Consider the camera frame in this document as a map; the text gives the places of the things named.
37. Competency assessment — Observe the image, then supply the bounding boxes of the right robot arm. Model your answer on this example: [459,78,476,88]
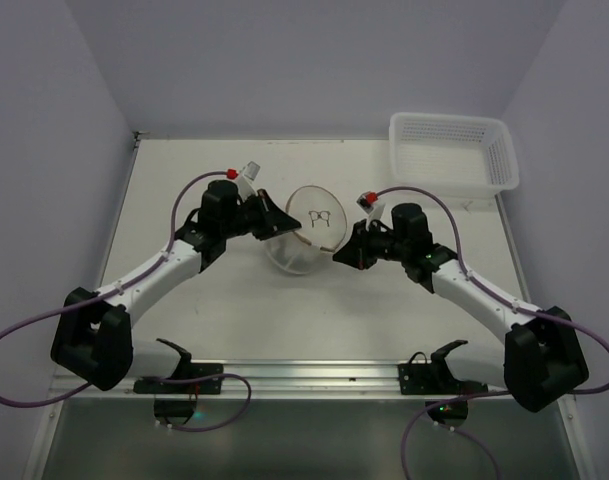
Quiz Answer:
[333,193,589,412]

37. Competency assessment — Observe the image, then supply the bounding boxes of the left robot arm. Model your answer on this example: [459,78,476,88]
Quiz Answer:
[50,180,301,391]

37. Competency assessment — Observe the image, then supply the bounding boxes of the white plastic basket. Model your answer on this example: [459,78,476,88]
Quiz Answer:
[388,112,520,199]

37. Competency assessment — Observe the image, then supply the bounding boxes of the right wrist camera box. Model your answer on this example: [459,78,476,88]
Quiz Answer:
[356,191,385,225]

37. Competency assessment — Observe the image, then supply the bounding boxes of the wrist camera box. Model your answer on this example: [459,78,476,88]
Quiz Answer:
[356,191,385,225]
[233,161,261,200]

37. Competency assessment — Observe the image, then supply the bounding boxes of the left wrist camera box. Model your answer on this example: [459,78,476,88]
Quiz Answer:
[233,161,261,200]

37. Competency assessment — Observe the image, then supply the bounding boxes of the aluminium rail frame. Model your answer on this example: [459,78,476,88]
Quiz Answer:
[35,139,575,479]

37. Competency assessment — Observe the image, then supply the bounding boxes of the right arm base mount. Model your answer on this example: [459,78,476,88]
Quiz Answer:
[397,352,488,428]

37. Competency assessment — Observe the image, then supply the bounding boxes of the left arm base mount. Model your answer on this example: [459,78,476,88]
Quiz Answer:
[133,363,224,425]

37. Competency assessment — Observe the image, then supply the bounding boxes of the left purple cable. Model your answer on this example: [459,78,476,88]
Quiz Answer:
[0,167,253,433]

